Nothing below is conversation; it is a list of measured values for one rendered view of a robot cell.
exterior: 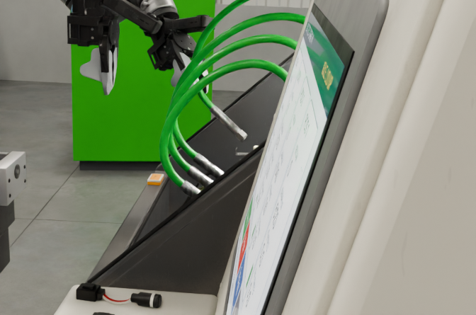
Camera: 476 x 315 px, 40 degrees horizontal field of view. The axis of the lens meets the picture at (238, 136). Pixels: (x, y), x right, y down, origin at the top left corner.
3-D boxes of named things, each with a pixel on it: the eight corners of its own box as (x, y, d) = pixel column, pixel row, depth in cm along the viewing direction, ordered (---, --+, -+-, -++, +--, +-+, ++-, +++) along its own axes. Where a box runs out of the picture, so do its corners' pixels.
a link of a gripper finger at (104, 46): (104, 69, 126) (103, 24, 124) (112, 70, 126) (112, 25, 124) (97, 73, 122) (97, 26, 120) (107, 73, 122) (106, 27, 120)
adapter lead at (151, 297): (75, 300, 94) (75, 287, 93) (81, 293, 96) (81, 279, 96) (157, 311, 92) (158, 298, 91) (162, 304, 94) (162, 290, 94)
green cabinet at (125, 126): (200, 141, 553) (206, -18, 520) (209, 173, 470) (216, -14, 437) (85, 139, 540) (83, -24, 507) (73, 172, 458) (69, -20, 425)
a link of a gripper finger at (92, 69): (83, 93, 128) (82, 45, 125) (112, 95, 127) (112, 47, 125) (78, 96, 125) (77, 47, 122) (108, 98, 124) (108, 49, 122)
